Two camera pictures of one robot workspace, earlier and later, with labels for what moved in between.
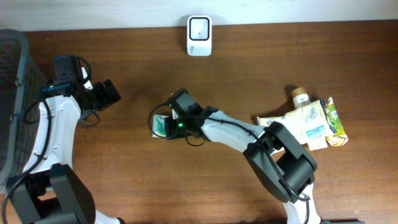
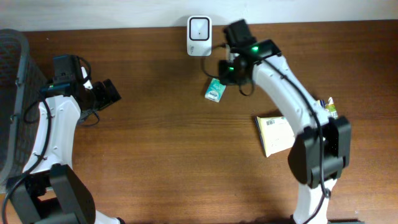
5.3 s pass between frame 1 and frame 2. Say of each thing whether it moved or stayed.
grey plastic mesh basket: stayed
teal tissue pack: moved
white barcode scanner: stayed
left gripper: stayed
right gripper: moved
